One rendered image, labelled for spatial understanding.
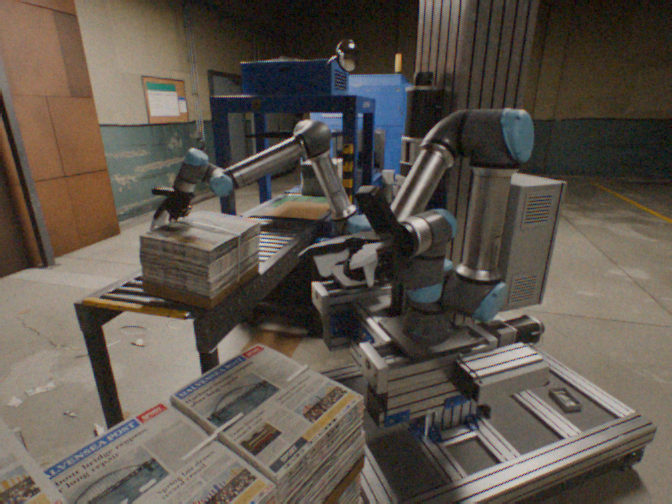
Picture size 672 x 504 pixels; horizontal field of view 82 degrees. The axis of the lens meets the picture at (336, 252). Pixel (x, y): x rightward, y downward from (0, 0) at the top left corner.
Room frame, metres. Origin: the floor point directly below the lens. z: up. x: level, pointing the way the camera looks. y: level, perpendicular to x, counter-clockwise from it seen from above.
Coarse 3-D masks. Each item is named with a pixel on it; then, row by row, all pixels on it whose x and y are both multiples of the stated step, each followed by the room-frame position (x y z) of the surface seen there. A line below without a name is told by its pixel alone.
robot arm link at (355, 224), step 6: (354, 216) 1.55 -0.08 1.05; (360, 216) 1.55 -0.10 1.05; (348, 222) 1.50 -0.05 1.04; (354, 222) 1.49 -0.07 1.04; (360, 222) 1.49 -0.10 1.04; (366, 222) 1.49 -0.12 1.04; (342, 228) 1.56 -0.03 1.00; (348, 228) 1.49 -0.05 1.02; (354, 228) 1.46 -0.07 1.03; (360, 228) 1.46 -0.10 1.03; (366, 228) 1.46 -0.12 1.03; (342, 234) 1.56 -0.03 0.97; (348, 234) 1.49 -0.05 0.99
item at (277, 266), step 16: (320, 224) 2.36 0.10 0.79; (304, 240) 2.07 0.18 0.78; (272, 256) 1.75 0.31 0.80; (288, 256) 1.83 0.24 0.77; (272, 272) 1.64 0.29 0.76; (288, 272) 1.82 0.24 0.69; (240, 288) 1.39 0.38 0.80; (256, 288) 1.48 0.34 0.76; (272, 288) 1.63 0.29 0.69; (224, 304) 1.26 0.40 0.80; (240, 304) 1.35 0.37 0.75; (256, 304) 1.47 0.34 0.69; (208, 320) 1.14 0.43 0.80; (224, 320) 1.23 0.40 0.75; (240, 320) 1.34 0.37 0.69; (208, 336) 1.13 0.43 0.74; (224, 336) 1.22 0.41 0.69; (208, 352) 1.12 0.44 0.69
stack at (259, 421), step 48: (192, 384) 0.78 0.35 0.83; (240, 384) 0.78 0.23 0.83; (288, 384) 0.78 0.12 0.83; (336, 384) 0.78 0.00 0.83; (144, 432) 0.63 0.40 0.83; (192, 432) 0.63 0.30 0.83; (240, 432) 0.63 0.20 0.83; (288, 432) 0.63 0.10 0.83; (336, 432) 0.66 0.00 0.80; (96, 480) 0.52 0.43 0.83; (144, 480) 0.52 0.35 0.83; (192, 480) 0.52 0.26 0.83; (240, 480) 0.52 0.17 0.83; (288, 480) 0.54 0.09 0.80; (336, 480) 0.65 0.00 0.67
